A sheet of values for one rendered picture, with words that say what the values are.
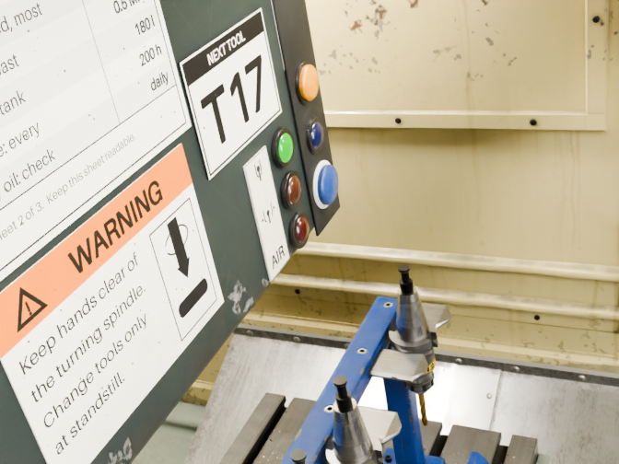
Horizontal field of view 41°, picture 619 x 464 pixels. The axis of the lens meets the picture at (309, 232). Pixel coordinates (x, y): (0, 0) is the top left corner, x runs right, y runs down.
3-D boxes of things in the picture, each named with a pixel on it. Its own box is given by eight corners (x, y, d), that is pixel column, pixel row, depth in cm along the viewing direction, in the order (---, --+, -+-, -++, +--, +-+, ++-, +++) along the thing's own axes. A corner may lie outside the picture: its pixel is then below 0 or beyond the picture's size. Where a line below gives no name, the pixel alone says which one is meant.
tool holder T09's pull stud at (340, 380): (341, 398, 90) (336, 373, 88) (355, 400, 89) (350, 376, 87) (334, 408, 88) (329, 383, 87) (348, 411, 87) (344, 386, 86)
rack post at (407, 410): (446, 462, 131) (428, 312, 116) (437, 487, 127) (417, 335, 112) (387, 450, 135) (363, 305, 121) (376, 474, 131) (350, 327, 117)
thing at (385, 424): (407, 416, 97) (406, 411, 97) (392, 448, 93) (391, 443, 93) (353, 407, 100) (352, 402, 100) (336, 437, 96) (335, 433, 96)
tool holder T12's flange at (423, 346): (404, 328, 114) (402, 314, 112) (445, 337, 110) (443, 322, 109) (383, 355, 109) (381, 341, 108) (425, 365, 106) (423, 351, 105)
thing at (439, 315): (455, 308, 114) (454, 304, 114) (445, 331, 110) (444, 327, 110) (407, 304, 117) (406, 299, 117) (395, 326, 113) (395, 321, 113)
